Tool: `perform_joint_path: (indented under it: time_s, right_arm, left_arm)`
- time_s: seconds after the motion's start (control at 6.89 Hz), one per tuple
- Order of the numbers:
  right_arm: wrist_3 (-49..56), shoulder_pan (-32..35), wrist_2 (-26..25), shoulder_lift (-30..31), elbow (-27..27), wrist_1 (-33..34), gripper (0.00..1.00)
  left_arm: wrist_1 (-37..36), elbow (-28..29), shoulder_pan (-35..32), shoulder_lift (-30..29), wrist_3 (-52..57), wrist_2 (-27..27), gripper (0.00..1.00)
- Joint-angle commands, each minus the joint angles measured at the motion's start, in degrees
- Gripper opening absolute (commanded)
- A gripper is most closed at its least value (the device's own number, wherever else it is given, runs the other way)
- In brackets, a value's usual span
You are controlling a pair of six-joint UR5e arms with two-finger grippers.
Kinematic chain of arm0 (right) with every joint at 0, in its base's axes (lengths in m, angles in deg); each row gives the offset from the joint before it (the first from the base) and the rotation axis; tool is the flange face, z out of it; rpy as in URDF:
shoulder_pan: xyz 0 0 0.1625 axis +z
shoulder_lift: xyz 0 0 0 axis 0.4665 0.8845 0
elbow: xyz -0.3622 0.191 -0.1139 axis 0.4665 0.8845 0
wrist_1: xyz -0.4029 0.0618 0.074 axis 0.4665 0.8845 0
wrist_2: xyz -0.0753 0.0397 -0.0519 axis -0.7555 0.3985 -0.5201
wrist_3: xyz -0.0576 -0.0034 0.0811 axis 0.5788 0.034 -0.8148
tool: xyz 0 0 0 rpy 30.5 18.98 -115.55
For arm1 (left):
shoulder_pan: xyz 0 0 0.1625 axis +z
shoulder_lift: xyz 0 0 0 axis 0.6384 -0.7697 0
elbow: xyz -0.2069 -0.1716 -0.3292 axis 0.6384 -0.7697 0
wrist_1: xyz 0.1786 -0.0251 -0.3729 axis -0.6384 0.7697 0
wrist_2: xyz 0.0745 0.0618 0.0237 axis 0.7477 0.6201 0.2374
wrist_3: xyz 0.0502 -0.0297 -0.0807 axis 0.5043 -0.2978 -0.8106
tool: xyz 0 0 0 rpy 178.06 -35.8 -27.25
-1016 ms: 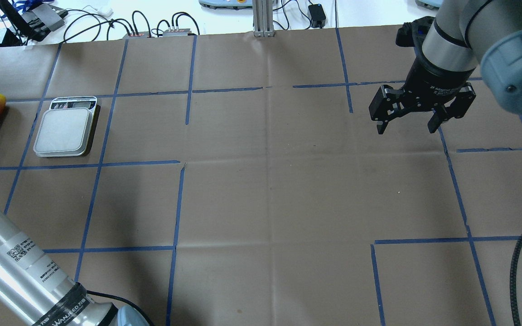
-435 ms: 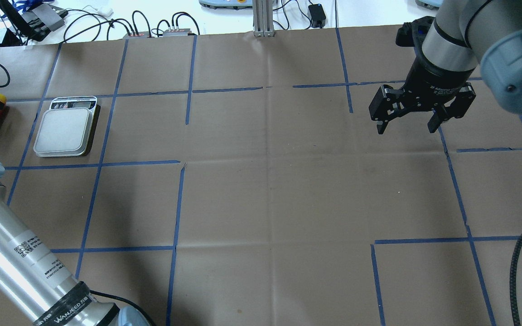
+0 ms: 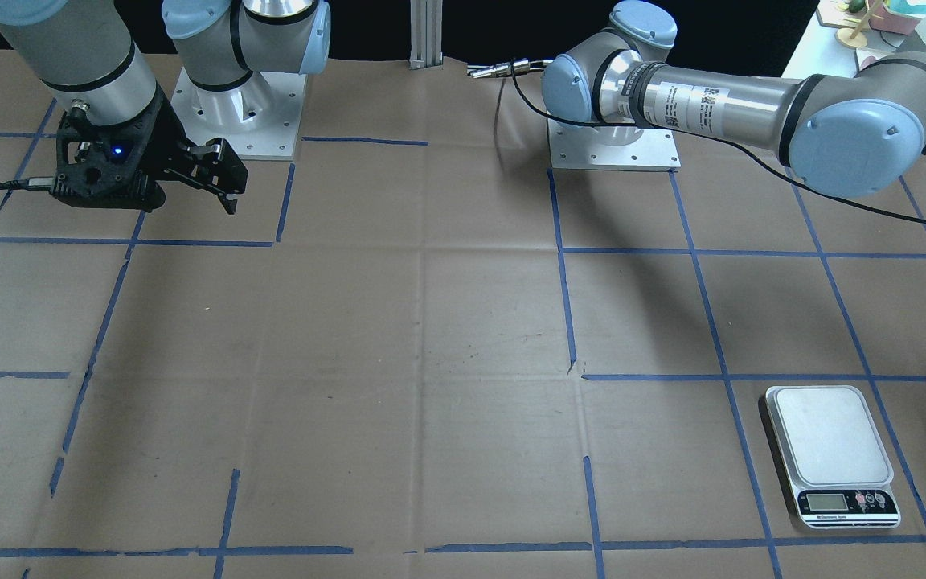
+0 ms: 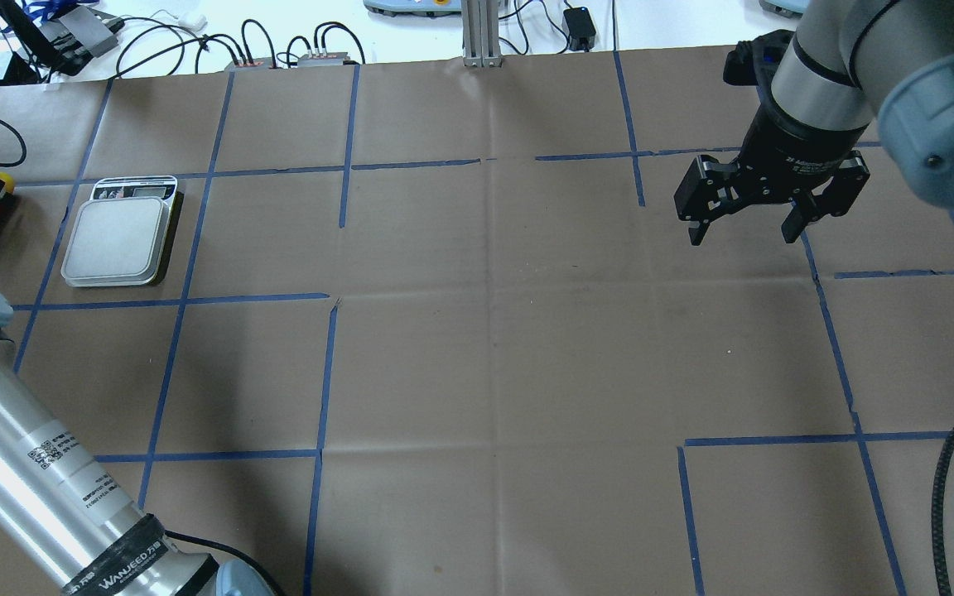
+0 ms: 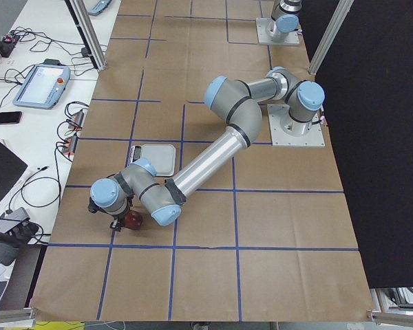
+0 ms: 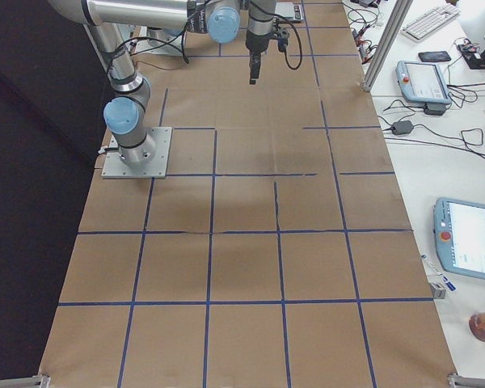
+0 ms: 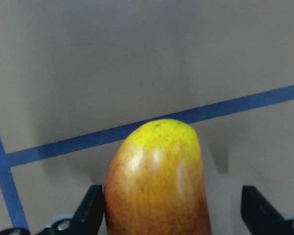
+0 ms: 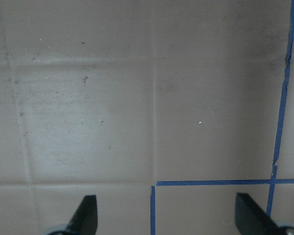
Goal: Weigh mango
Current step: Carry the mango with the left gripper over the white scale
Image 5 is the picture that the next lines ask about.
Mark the black smartphone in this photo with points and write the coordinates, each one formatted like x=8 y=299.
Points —
x=12 y=117

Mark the brown paper table cover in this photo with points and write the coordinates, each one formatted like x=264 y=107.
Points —
x=267 y=238

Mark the grey usb hub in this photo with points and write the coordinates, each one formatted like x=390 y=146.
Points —
x=10 y=221

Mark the blue teach pendant tablet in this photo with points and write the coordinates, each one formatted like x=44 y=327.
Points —
x=43 y=86

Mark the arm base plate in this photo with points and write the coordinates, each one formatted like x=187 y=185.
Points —
x=285 y=132
x=264 y=34

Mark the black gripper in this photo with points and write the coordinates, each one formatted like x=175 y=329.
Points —
x=121 y=218

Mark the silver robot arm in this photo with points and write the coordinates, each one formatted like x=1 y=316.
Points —
x=237 y=103
x=285 y=17

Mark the silver digital kitchen scale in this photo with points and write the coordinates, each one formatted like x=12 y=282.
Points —
x=161 y=156

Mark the red yellow mango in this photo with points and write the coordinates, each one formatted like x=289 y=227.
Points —
x=133 y=220

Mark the aluminium frame post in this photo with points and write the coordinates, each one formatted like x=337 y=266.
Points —
x=83 y=24

